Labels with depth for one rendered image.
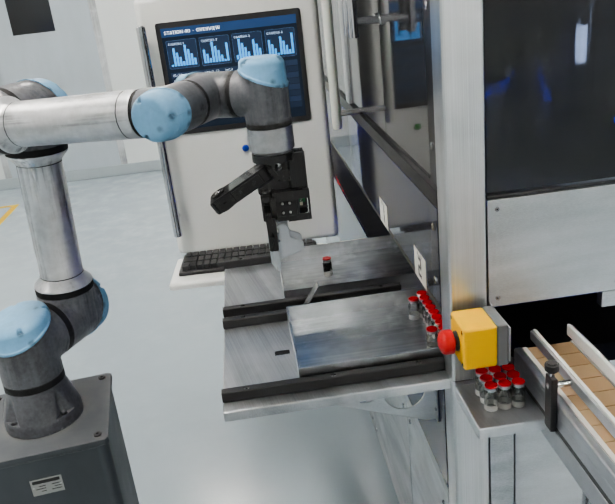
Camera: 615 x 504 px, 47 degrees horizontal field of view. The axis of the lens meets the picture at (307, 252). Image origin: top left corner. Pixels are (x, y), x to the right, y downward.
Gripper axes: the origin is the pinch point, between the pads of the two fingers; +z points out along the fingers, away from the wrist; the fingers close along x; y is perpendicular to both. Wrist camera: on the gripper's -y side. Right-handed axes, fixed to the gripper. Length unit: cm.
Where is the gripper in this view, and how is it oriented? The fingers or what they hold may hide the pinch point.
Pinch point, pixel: (274, 264)
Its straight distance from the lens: 124.7
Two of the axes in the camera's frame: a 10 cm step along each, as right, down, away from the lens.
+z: 1.0, 9.3, 3.6
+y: 9.9, -1.3, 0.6
